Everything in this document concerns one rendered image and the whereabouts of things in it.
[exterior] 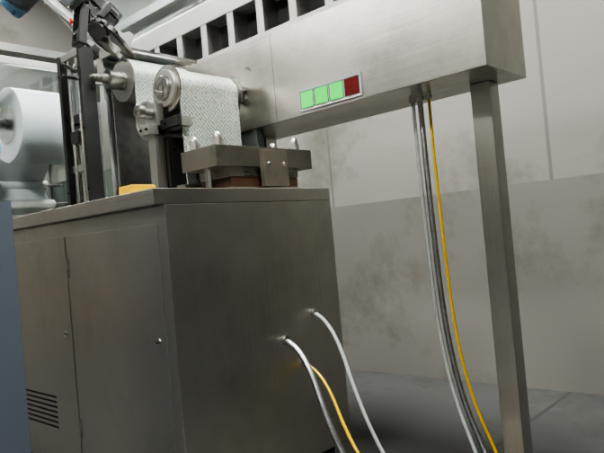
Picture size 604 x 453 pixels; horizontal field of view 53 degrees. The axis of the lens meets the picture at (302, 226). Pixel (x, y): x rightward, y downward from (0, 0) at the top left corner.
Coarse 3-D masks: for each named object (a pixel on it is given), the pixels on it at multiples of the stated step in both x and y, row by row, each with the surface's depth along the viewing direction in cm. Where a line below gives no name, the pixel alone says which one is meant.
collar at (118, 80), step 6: (108, 72) 201; (114, 72) 201; (120, 72) 203; (114, 78) 200; (120, 78) 202; (126, 78) 204; (102, 84) 203; (108, 84) 201; (114, 84) 201; (120, 84) 203; (126, 84) 204; (120, 90) 206
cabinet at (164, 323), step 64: (64, 256) 183; (128, 256) 158; (192, 256) 152; (256, 256) 168; (320, 256) 188; (64, 320) 185; (128, 320) 160; (192, 320) 150; (256, 320) 166; (320, 320) 185; (64, 384) 187; (128, 384) 161; (192, 384) 149; (256, 384) 164; (320, 384) 183; (64, 448) 189; (128, 448) 163; (192, 448) 147; (256, 448) 162; (320, 448) 181
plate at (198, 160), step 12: (216, 144) 168; (192, 156) 175; (204, 156) 171; (216, 156) 168; (228, 156) 171; (240, 156) 174; (252, 156) 178; (288, 156) 189; (300, 156) 193; (192, 168) 175; (204, 168) 172; (216, 168) 175; (300, 168) 194
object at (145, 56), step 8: (104, 56) 207; (112, 56) 210; (136, 56) 212; (144, 56) 213; (152, 56) 214; (160, 56) 217; (168, 56) 219; (160, 64) 224; (168, 64) 225; (176, 64) 230; (184, 64) 229
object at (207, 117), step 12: (192, 108) 188; (204, 108) 191; (216, 108) 195; (228, 108) 199; (192, 120) 187; (204, 120) 191; (216, 120) 194; (228, 120) 198; (192, 132) 187; (204, 132) 190; (228, 132) 198; (240, 132) 202; (204, 144) 190; (228, 144) 198; (240, 144) 201
